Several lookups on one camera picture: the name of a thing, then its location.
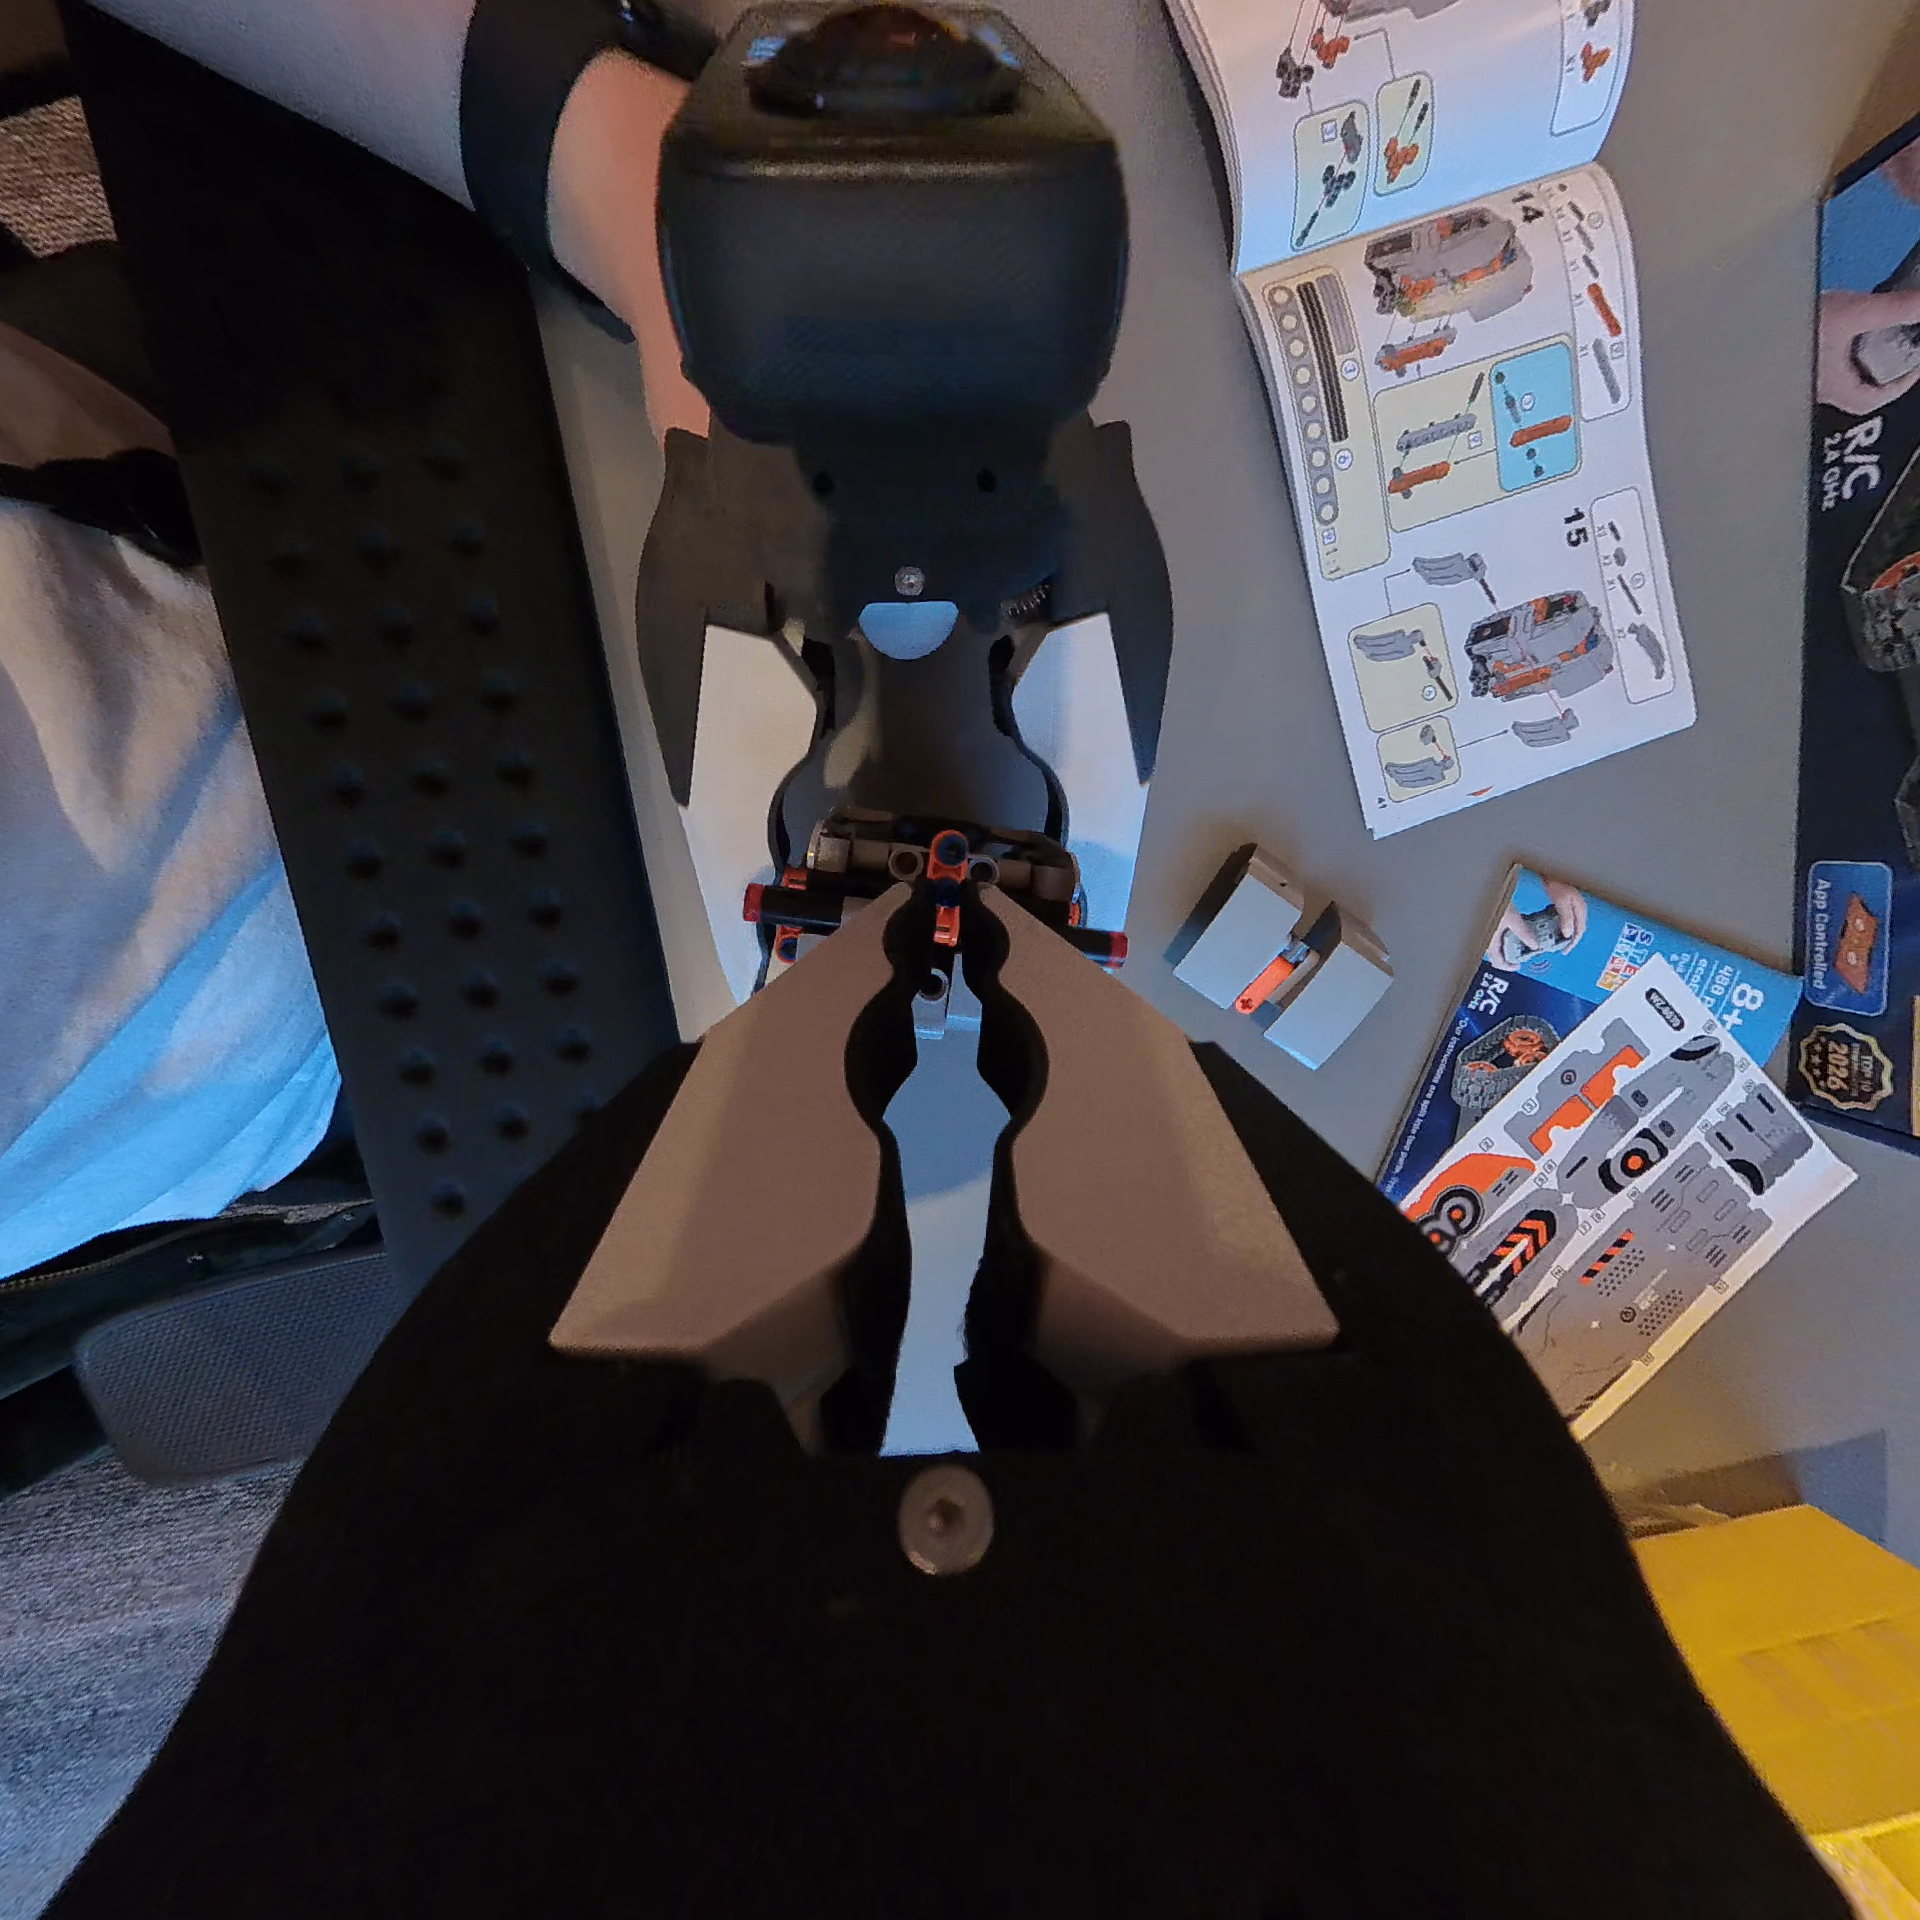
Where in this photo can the blue manual booklet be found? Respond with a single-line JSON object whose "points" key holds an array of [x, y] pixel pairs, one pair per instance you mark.
{"points": [[1515, 1020]]}

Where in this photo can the black wristband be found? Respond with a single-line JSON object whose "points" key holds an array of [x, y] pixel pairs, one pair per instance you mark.
{"points": [[509, 136]]}

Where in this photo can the person's white shirt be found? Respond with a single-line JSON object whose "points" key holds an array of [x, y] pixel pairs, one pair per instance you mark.
{"points": [[134, 902]]}

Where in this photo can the grey mesh chair seat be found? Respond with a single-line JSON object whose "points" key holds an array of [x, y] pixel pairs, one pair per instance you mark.
{"points": [[224, 1366]]}

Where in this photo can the white instruction booklet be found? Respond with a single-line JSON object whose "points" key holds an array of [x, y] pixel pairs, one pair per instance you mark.
{"points": [[1500, 452]]}

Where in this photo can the grey desk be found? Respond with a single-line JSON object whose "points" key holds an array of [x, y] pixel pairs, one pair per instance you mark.
{"points": [[1201, 600]]}

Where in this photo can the yellow plastic bin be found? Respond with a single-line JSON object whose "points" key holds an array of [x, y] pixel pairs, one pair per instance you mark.
{"points": [[1785, 1681]]}

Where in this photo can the grey curved panel block piece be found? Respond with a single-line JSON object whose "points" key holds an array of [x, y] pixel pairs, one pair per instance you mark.
{"points": [[1244, 932]]}

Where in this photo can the grey building block model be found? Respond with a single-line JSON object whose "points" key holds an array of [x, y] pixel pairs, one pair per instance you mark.
{"points": [[884, 855]]}

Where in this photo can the blue toy robot kit box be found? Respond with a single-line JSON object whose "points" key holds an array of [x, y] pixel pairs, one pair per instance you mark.
{"points": [[1860, 600]]}

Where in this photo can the grey orange sticker sheet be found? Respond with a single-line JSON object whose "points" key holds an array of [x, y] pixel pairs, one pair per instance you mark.
{"points": [[1650, 1201]]}

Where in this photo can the empty clear plastic bag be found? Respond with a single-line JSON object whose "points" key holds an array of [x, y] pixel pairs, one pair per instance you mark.
{"points": [[1680, 1508]]}

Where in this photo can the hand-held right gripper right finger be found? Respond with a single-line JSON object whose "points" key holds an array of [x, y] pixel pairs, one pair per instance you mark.
{"points": [[1170, 1201]]}

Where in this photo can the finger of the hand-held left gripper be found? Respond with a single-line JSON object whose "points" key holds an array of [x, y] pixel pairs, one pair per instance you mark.
{"points": [[1094, 721], [734, 750]]}

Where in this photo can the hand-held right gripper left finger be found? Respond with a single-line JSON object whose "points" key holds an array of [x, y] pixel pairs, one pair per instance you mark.
{"points": [[721, 1201]]}

